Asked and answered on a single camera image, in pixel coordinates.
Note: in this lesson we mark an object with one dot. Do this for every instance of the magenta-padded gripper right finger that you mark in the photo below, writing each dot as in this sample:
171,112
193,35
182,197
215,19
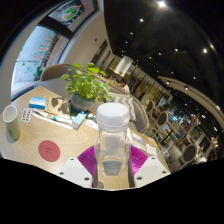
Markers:
150,170

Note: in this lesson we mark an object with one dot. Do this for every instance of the curved beige sofa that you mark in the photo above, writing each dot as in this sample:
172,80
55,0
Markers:
53,71

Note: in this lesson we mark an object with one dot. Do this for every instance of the pill blister pack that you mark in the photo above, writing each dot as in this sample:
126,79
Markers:
26,115

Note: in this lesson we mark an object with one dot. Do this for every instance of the flat round red coaster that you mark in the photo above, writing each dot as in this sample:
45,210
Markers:
49,151

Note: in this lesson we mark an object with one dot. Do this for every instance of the grey chevron cushion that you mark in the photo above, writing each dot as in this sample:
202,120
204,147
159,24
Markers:
128,103

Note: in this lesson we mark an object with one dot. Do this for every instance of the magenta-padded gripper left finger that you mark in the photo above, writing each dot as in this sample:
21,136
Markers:
75,170

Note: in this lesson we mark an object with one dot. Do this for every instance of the white tube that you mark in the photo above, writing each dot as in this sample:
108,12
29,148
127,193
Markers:
61,119

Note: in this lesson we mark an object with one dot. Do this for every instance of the round colourful window sticker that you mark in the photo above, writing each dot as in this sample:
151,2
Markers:
72,12

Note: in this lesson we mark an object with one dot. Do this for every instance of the clear white-capped water bottle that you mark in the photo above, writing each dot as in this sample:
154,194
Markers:
112,140

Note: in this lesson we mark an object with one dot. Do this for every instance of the white and green mug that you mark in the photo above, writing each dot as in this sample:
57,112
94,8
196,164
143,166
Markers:
12,123

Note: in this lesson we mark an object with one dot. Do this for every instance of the green potted plant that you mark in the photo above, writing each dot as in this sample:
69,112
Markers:
85,85

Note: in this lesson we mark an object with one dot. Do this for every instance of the flat blue box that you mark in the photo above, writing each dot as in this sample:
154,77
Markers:
37,103

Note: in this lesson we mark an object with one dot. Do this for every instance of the small light-blue carton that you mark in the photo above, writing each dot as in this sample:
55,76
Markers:
79,120

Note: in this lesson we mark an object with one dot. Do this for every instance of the person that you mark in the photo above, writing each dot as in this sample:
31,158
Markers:
124,86

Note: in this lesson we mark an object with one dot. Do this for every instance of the christmas tree window sticker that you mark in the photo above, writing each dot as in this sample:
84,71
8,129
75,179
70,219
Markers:
43,50

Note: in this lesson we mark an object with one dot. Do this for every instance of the group of round-backed chairs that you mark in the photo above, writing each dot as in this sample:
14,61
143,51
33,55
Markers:
186,151

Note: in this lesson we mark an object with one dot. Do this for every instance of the brown paper card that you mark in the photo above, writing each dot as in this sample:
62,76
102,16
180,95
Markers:
55,106

